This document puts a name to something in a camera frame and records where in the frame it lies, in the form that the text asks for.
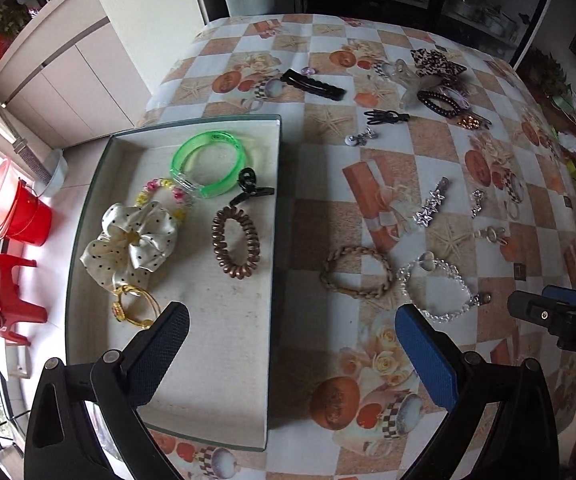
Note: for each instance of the cream polka dot scrunchie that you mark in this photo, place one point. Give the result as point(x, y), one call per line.
point(118, 255)

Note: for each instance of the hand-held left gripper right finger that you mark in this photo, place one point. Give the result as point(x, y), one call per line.
point(428, 360)

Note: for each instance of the silver earrings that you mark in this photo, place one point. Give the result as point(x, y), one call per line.
point(363, 137)

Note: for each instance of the leopard print scrunchie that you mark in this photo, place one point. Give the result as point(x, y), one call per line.
point(433, 60)

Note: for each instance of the white waste bin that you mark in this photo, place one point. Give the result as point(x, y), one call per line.
point(53, 175)

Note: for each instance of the checked printed tablecloth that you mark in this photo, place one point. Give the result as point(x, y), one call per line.
point(328, 175)

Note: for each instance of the small silver rhinestone clip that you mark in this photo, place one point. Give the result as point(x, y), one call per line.
point(477, 204)

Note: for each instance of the small black claw clip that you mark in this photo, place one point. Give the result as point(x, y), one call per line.
point(385, 116)

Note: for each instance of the black scalloped hair clip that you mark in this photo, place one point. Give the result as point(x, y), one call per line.
point(318, 87)

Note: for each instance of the clear plastic hair claw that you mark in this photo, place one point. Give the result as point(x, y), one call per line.
point(408, 85)

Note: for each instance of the red bucket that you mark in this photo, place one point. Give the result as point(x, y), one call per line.
point(23, 210)

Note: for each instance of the potted plant in red pot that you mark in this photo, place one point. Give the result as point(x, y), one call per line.
point(3, 35)

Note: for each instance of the gold rhinestone hair clip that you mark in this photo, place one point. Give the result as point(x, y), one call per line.
point(470, 121)

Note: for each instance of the long silver rhinestone clip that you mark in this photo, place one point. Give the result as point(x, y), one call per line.
point(430, 202)

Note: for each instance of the green translucent bangle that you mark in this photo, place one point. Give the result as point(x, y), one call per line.
point(223, 185)

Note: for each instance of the white-lined jewelry tray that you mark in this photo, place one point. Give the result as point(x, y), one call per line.
point(218, 340)

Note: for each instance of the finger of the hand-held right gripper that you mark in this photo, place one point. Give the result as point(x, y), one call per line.
point(570, 296)
point(533, 307)

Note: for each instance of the silver loop hair clip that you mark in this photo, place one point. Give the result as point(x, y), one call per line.
point(490, 235)

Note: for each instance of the green leafy plant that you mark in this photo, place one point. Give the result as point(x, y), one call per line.
point(548, 72)

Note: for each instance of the white cabinet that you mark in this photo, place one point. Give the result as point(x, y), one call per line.
point(78, 75)

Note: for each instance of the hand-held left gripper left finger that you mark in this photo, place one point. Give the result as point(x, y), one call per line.
point(160, 355)

